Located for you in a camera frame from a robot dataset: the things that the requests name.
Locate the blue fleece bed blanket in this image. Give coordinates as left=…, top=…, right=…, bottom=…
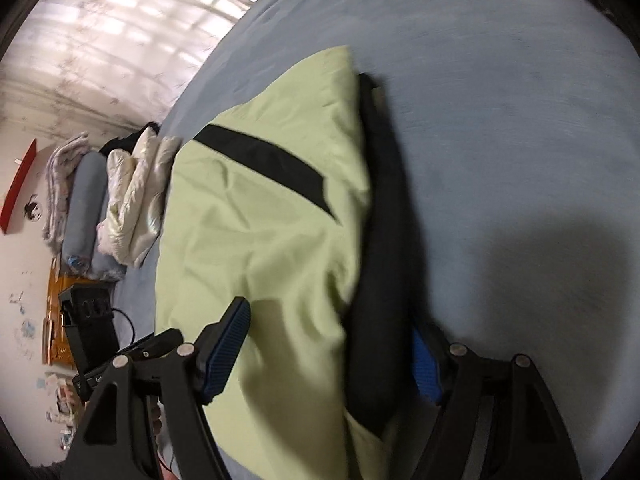
left=111, top=0, right=640, bottom=480

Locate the cluttered bedside shelf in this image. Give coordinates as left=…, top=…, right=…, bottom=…
left=42, top=369, right=85, bottom=453

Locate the orange wooden headboard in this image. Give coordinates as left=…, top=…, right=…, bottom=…
left=42, top=256, right=82, bottom=367

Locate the black cable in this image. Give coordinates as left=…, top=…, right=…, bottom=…
left=111, top=309, right=139, bottom=348

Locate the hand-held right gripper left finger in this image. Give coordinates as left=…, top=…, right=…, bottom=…
left=62, top=296, right=252, bottom=480

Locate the folded floral quilt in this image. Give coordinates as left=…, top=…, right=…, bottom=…
left=42, top=132, right=92, bottom=247

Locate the person's left hand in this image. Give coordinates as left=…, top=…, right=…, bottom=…
left=147, top=399, right=167, bottom=442

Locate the green and black hooded jacket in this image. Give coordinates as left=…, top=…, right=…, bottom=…
left=153, top=45, right=422, bottom=480

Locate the white leaf print curtain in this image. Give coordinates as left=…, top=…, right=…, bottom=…
left=0, top=0, right=303, bottom=133

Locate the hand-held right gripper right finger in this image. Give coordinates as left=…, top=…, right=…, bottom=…
left=410, top=322, right=585, bottom=480

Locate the plain blue rolled blanket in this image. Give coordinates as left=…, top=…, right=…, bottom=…
left=61, top=152, right=109, bottom=267

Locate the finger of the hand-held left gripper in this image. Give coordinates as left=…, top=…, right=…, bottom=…
left=117, top=328, right=184, bottom=363

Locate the cream puffer jacket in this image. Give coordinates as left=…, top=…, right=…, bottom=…
left=96, top=126, right=184, bottom=269

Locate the red wall shelf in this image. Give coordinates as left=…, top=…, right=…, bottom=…
left=0, top=139, right=39, bottom=236

